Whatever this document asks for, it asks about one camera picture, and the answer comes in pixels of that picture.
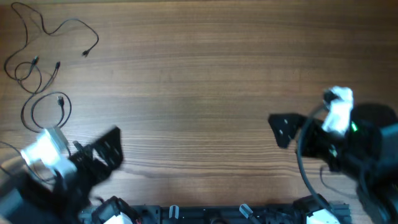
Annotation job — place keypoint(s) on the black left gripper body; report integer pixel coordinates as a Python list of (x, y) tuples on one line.
[(85, 161)]

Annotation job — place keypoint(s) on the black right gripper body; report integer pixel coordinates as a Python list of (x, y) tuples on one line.
[(317, 137)]

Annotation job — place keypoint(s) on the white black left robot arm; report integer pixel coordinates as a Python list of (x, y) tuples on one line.
[(25, 200)]

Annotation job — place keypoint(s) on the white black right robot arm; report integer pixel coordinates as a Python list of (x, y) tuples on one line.
[(367, 152)]

